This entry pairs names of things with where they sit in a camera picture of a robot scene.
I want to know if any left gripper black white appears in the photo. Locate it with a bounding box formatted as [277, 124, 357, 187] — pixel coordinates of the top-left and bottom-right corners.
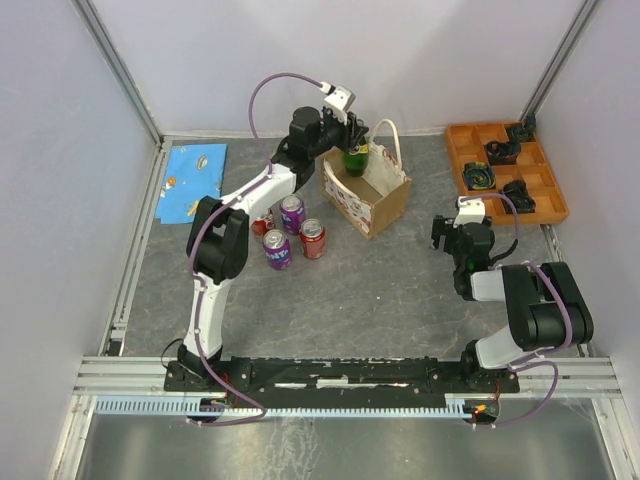
[310, 109, 371, 160]

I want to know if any green Perrier glass bottle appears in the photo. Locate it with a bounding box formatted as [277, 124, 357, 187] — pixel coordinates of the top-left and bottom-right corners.
[343, 142, 369, 177]

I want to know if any purple Fanta can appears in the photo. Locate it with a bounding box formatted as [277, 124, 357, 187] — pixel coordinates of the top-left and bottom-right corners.
[279, 194, 306, 235]
[262, 229, 292, 270]

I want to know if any red Coke can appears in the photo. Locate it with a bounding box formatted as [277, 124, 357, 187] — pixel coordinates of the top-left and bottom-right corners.
[251, 208, 276, 242]
[299, 218, 326, 260]

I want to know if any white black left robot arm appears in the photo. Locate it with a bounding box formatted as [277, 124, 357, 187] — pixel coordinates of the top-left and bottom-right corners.
[178, 82, 368, 390]

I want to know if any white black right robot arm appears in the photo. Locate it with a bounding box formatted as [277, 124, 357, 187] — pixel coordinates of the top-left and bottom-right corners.
[431, 196, 594, 391]

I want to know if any canvas bag with cat print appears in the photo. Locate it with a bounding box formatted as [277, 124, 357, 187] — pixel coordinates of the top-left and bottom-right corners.
[319, 118, 412, 239]

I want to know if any blue yellow rolled sock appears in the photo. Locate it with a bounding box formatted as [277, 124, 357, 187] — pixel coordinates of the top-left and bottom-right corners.
[462, 162, 496, 191]

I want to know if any wooden compartment tray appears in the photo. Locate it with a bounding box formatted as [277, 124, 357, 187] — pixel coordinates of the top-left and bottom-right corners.
[445, 122, 569, 225]

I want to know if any black rolled sock lower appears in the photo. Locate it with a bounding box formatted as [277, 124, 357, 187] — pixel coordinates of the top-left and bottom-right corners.
[500, 179, 536, 214]

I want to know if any black rolled sock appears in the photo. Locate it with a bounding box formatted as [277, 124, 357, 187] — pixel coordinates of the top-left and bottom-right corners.
[484, 141, 521, 166]
[500, 179, 536, 214]

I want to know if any black rolled sock centre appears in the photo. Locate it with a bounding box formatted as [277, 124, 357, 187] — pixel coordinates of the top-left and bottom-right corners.
[484, 141, 521, 166]

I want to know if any dark patterned sock top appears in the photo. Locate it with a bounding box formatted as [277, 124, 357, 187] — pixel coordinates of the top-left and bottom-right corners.
[505, 123, 535, 143]

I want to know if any blue patterned cloth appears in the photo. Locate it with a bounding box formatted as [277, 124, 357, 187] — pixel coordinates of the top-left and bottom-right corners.
[155, 143, 227, 225]

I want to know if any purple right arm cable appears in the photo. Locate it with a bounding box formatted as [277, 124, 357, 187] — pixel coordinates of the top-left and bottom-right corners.
[459, 192, 576, 431]

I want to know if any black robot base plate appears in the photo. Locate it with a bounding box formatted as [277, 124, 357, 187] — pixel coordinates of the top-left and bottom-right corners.
[164, 357, 520, 414]

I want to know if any aluminium frame rail front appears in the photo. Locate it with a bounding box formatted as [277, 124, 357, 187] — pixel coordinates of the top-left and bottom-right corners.
[73, 357, 621, 399]

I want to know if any blue slotted cable duct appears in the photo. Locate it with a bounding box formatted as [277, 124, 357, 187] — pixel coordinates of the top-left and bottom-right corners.
[93, 394, 474, 417]

